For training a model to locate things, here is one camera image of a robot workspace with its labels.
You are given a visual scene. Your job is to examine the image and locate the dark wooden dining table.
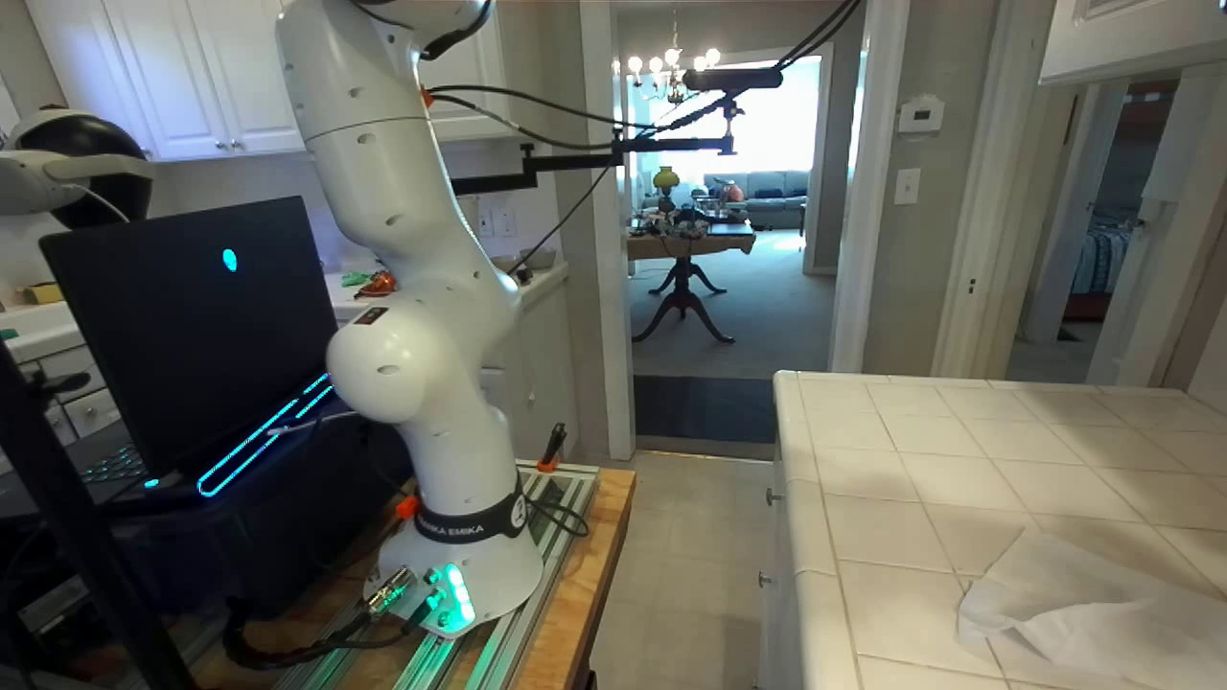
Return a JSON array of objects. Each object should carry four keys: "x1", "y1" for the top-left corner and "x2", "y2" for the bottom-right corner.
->
[{"x1": 624, "y1": 217, "x2": 759, "y2": 349}]

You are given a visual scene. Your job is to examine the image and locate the red black clamp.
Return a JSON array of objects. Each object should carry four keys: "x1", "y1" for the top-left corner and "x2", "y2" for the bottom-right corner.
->
[{"x1": 532, "y1": 419, "x2": 576, "y2": 479}]

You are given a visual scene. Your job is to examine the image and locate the flower vase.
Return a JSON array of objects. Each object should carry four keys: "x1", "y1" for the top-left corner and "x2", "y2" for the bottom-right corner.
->
[{"x1": 648, "y1": 162, "x2": 685, "y2": 236}]

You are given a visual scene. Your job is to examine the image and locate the grey sofa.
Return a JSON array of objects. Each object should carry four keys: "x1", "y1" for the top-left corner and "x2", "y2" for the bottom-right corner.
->
[{"x1": 700, "y1": 167, "x2": 814, "y2": 234}]

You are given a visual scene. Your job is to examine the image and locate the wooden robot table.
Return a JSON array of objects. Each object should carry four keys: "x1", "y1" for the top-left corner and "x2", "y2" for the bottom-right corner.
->
[{"x1": 186, "y1": 460, "x2": 641, "y2": 690}]

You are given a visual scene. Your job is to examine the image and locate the chandelier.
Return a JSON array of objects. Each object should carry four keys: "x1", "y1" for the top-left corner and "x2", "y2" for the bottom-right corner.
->
[{"x1": 622, "y1": 38, "x2": 728, "y2": 105}]

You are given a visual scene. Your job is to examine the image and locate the white thermostat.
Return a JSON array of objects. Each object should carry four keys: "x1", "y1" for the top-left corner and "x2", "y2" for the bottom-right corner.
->
[{"x1": 893, "y1": 92, "x2": 946, "y2": 138}]

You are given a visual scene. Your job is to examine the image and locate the white crumpled cloth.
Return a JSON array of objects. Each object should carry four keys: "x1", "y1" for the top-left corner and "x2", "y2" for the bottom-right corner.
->
[{"x1": 956, "y1": 526, "x2": 1227, "y2": 690}]

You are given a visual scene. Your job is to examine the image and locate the black tripod leg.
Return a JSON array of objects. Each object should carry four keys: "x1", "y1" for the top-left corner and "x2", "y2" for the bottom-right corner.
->
[{"x1": 0, "y1": 341, "x2": 198, "y2": 690}]

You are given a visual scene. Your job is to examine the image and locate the black white round device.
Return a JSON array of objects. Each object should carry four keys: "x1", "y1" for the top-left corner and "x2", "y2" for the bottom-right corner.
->
[{"x1": 0, "y1": 106, "x2": 157, "y2": 236}]

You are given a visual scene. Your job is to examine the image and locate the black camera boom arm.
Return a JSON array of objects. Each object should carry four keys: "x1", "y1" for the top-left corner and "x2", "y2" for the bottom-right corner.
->
[{"x1": 450, "y1": 89, "x2": 749, "y2": 200}]

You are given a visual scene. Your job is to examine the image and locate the thick black cable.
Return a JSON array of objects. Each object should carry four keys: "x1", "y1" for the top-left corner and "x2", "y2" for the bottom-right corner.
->
[{"x1": 422, "y1": 0, "x2": 870, "y2": 277}]

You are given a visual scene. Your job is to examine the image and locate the black stereo camera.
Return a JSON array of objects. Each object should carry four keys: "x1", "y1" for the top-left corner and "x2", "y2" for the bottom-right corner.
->
[{"x1": 679, "y1": 62, "x2": 787, "y2": 96}]

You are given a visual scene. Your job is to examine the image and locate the white kitchen wall cabinets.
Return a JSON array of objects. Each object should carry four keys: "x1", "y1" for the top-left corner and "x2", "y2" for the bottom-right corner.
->
[{"x1": 19, "y1": 0, "x2": 314, "y2": 165}]

